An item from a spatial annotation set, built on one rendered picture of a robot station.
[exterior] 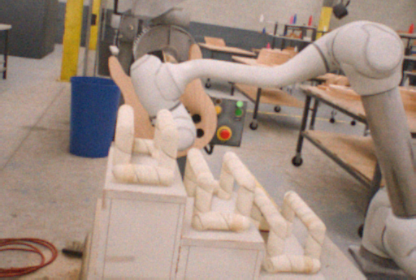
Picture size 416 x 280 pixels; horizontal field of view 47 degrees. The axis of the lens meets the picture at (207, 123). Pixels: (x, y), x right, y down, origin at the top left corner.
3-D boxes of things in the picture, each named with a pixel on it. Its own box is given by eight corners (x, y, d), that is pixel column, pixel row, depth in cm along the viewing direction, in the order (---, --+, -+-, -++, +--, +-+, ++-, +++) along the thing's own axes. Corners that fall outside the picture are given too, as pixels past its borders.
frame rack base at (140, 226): (100, 217, 112) (107, 146, 109) (164, 221, 115) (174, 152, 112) (93, 279, 86) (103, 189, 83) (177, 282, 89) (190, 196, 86)
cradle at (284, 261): (262, 264, 97) (265, 251, 97) (314, 267, 100) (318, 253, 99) (267, 273, 94) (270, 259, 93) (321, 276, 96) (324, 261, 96)
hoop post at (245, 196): (230, 225, 95) (237, 180, 94) (245, 226, 96) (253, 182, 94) (233, 232, 92) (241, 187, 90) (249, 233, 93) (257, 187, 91)
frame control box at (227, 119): (181, 141, 221) (189, 86, 216) (226, 145, 225) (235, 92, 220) (188, 157, 197) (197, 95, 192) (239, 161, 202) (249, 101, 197)
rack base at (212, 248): (162, 221, 115) (167, 185, 113) (229, 226, 118) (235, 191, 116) (175, 283, 89) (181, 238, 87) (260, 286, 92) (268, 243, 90)
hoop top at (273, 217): (248, 198, 113) (250, 185, 112) (260, 199, 114) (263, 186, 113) (272, 236, 94) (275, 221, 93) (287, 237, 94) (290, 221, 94)
